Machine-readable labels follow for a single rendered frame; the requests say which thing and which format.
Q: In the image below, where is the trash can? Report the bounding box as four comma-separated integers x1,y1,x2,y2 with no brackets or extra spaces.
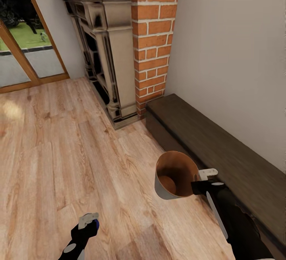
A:
155,151,200,200

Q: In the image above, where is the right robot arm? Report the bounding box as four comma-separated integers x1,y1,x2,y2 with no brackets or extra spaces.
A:
191,168,275,260

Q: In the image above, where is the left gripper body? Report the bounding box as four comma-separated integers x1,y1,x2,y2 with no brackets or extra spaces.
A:
71,221,97,242

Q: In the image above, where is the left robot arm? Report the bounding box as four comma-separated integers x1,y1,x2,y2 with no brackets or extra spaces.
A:
58,212,99,260

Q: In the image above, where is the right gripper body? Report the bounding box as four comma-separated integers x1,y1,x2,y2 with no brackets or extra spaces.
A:
191,179,215,195

